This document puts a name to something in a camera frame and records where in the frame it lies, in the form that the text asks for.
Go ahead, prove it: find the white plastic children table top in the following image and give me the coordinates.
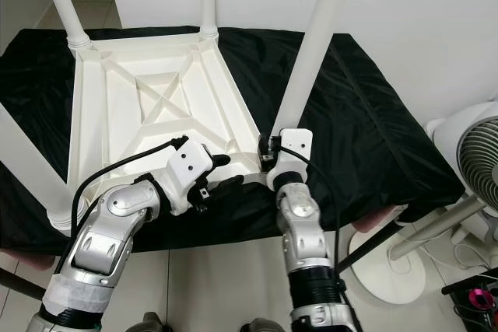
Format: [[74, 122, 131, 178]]
[[51, 27, 273, 232]]

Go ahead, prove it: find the black cloth table cover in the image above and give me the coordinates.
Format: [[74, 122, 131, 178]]
[[0, 27, 468, 255]]

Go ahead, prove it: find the black metal table leg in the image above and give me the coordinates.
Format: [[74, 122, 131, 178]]
[[0, 266, 47, 302], [338, 227, 394, 273]]

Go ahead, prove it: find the grey robot left leg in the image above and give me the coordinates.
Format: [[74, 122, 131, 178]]
[[140, 313, 164, 332]]

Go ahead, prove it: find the grey robot leg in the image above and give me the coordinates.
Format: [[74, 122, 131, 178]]
[[140, 313, 164, 332], [241, 318, 289, 332]]

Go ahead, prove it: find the grey robot right leg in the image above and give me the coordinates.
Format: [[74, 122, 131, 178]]
[[241, 318, 289, 332]]

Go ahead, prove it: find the white standing fan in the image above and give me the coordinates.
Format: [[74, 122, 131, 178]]
[[350, 97, 498, 307]]

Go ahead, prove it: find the magenta metal part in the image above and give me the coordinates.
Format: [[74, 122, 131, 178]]
[[471, 289, 498, 309]]

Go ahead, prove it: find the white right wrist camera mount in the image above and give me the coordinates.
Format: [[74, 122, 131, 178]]
[[267, 128, 314, 191]]

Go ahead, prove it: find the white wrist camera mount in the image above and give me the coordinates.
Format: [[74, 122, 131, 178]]
[[267, 128, 314, 191], [163, 139, 215, 216]]

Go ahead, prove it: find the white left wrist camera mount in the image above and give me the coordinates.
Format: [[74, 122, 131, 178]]
[[163, 139, 215, 216]]

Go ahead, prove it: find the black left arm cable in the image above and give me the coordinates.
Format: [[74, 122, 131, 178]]
[[70, 135, 189, 232]]

